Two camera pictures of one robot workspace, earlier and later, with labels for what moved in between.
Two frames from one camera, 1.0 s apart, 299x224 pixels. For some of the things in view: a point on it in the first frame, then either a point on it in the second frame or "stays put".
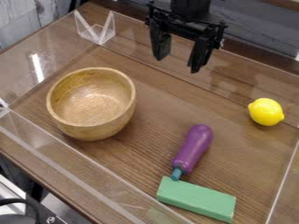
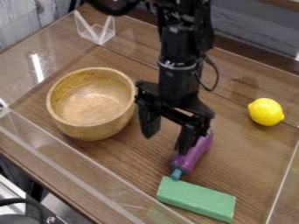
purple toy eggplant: x=193 y=150 stays put
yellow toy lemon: x=266 y=111 stays put
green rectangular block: x=198 y=199 stays put
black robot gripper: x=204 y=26 to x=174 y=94
